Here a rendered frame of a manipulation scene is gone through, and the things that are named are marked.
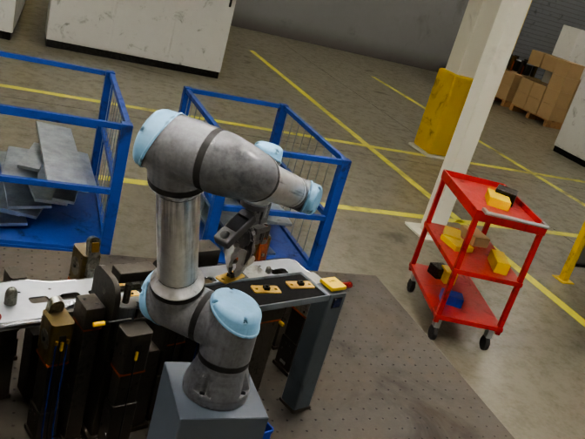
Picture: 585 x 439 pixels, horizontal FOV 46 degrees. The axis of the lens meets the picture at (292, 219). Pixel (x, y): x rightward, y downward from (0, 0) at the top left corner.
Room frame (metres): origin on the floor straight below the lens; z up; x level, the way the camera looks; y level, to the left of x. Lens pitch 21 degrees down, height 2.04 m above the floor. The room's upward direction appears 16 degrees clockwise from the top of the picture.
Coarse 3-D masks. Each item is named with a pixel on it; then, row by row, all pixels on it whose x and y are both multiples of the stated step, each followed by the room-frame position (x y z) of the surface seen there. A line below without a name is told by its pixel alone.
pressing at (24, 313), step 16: (208, 272) 2.02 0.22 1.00; (224, 272) 2.05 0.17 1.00; (288, 272) 2.19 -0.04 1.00; (304, 272) 2.23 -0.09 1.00; (0, 288) 1.59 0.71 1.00; (32, 288) 1.64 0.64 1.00; (64, 288) 1.68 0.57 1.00; (80, 288) 1.70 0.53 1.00; (0, 304) 1.52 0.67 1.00; (32, 304) 1.56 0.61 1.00; (64, 304) 1.60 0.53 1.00; (16, 320) 1.47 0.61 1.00; (32, 320) 1.49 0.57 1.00
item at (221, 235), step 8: (240, 216) 1.60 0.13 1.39; (248, 216) 1.60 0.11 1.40; (232, 224) 1.58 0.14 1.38; (240, 224) 1.58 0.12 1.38; (248, 224) 1.59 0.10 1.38; (224, 232) 1.55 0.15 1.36; (232, 232) 1.56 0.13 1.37; (240, 232) 1.57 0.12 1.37; (216, 240) 1.55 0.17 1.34; (224, 240) 1.53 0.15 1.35; (232, 240) 1.55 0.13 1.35
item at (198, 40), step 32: (64, 0) 8.93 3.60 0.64; (96, 0) 9.10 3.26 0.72; (128, 0) 9.27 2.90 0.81; (160, 0) 9.46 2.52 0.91; (192, 0) 9.65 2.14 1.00; (224, 0) 9.84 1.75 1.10; (64, 32) 8.95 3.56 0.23; (96, 32) 9.12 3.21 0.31; (128, 32) 9.30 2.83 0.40; (160, 32) 9.49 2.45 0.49; (192, 32) 9.69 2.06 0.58; (224, 32) 9.88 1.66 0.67; (160, 64) 9.56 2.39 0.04; (192, 64) 9.73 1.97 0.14
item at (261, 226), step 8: (248, 208) 1.60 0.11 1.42; (256, 208) 1.60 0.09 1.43; (264, 208) 1.61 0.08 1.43; (256, 216) 1.62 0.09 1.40; (264, 216) 1.65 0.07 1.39; (256, 224) 1.64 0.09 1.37; (264, 224) 1.66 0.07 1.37; (248, 232) 1.60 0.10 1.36; (256, 232) 1.61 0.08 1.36; (264, 232) 1.64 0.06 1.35; (240, 240) 1.60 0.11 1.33; (248, 240) 1.59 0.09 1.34; (256, 240) 1.64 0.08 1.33; (264, 240) 1.65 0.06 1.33
